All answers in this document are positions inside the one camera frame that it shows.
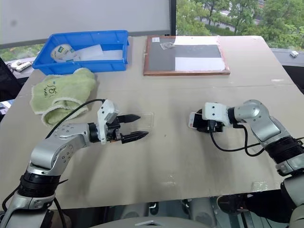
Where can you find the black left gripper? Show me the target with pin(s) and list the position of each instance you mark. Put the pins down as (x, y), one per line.
(114, 130)

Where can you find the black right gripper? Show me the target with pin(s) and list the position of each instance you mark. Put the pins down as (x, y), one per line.
(215, 127)

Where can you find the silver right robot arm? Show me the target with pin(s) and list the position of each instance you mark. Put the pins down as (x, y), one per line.
(259, 118)

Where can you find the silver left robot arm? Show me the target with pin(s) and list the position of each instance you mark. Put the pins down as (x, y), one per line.
(71, 133)

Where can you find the large white paper sheet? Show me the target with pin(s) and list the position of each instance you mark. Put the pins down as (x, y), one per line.
(199, 63)

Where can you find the blue plastic bin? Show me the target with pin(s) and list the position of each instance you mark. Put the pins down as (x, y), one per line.
(111, 67)

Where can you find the wooden framed blackboard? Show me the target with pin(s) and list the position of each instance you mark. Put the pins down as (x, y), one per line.
(161, 59)

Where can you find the green towel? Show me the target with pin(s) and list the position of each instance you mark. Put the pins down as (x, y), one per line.
(66, 90)

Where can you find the small clear plastic bag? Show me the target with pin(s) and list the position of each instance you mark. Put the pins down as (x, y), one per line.
(167, 45)

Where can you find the tilted white paper sheet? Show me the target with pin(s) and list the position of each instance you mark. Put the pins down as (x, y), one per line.
(91, 51)

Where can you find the black rounded object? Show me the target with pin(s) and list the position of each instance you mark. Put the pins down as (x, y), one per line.
(234, 204)

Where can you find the small white label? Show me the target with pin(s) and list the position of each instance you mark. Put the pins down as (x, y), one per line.
(155, 40)

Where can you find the white printed tape roll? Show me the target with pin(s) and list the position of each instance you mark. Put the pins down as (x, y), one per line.
(62, 53)

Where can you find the small white box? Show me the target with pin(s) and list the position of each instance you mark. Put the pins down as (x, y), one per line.
(293, 53)

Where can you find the white roller blind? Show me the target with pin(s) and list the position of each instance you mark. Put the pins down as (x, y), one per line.
(83, 16)

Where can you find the white power strip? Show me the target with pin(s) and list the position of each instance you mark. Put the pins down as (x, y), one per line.
(20, 65)

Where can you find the black chair back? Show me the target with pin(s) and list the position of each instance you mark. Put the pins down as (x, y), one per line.
(8, 82)

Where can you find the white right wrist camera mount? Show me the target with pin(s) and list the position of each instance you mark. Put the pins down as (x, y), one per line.
(213, 110)

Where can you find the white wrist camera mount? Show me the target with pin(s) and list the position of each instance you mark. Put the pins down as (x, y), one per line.
(213, 110)
(104, 114)

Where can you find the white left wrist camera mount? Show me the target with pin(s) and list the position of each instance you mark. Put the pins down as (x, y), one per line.
(104, 114)

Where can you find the black window frame post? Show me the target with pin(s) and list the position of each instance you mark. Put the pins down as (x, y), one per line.
(173, 16)

